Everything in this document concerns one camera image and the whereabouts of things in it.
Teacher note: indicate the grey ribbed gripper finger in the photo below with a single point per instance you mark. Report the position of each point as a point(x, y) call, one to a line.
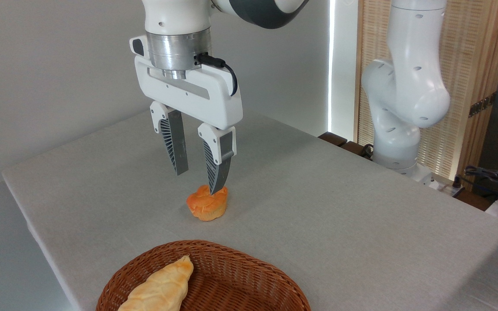
point(175, 142)
point(218, 164)

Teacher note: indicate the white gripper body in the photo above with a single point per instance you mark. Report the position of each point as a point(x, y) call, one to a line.
point(197, 97)

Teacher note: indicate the long pale braided bread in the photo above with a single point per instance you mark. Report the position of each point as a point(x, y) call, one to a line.
point(162, 287)

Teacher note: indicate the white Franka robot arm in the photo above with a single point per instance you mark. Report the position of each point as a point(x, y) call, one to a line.
point(409, 86)

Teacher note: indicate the round orange bread roll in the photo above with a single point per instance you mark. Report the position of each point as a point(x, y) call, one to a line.
point(205, 207)

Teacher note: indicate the dark brown wooden stand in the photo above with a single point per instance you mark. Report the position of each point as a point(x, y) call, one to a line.
point(333, 139)

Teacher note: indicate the brown wicker basket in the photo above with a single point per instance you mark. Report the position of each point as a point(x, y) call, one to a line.
point(240, 280)

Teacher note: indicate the grey tablecloth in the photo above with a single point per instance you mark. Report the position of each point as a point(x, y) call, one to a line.
point(339, 224)

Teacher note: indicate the metal screen hinge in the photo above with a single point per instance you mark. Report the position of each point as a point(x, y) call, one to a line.
point(482, 105)

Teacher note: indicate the wooden slatted folding screen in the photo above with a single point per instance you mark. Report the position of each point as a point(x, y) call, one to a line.
point(465, 52)

